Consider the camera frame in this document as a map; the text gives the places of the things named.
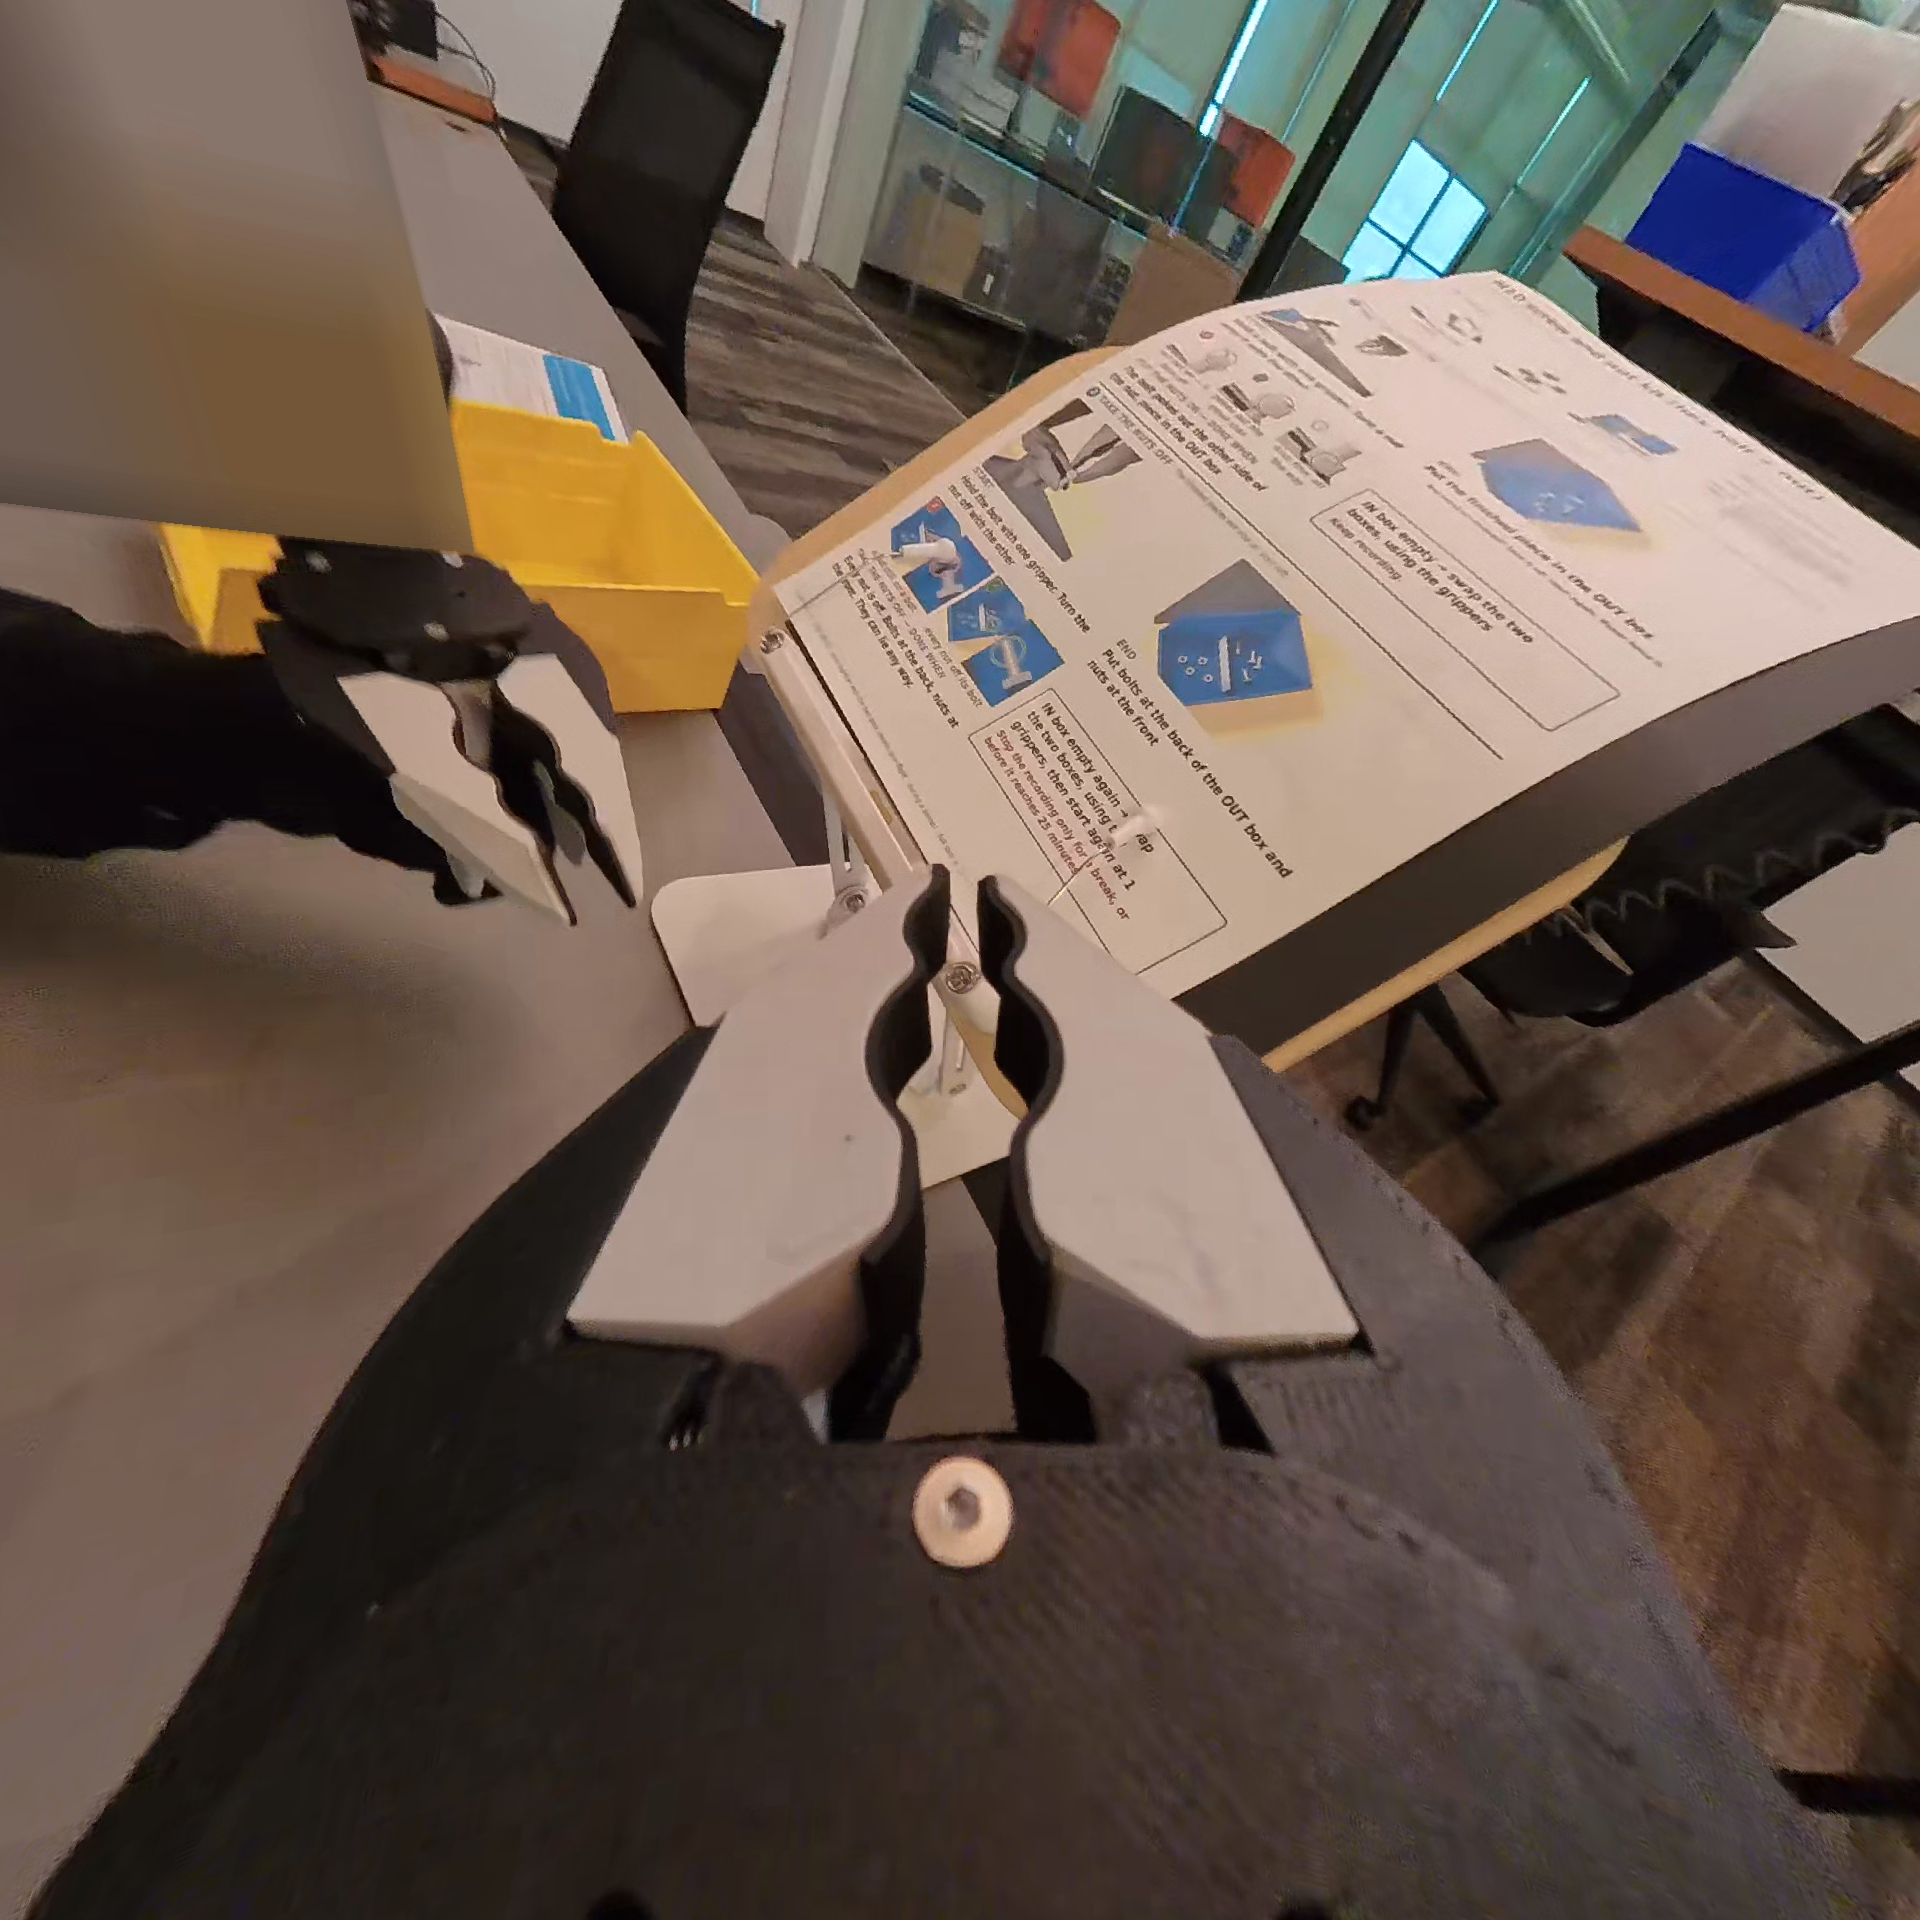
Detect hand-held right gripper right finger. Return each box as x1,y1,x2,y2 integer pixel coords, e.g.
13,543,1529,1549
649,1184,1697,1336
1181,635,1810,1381
977,874,1361,1432

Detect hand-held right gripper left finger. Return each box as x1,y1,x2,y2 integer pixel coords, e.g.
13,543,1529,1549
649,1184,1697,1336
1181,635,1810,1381
566,864,952,1432

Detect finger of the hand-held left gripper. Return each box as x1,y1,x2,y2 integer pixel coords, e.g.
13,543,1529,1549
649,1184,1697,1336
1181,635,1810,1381
334,671,585,928
487,648,647,912

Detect yellow plastic bin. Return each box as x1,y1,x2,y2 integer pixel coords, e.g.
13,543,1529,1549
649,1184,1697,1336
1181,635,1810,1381
157,397,760,718

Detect person's left hand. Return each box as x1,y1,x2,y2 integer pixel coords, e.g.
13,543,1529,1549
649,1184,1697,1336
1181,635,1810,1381
142,622,488,906

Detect white leaflet blue label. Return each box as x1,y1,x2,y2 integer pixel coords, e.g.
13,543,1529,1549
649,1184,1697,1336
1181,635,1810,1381
433,315,624,444

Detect black office chair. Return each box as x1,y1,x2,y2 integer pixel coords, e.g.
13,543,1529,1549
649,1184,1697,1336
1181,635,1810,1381
550,0,783,413

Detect curved document stand board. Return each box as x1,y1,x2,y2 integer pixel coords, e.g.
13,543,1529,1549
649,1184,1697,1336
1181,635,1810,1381
750,269,1920,1074

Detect glass display cabinet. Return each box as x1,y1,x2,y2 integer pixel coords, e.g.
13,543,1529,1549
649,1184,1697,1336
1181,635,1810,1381
861,0,1295,347

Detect blue storage bins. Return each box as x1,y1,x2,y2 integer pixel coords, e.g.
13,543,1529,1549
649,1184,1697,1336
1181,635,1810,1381
1626,142,1863,332

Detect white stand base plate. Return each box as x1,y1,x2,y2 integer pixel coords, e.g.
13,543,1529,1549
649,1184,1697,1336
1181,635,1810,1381
650,867,1037,1186

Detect clear stand bracket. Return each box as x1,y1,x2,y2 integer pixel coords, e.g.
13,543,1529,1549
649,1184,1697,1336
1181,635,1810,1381
815,779,902,939

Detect wire sheet clip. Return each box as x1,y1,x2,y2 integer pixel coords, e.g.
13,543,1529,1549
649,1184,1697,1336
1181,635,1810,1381
1049,806,1174,910
766,540,950,648

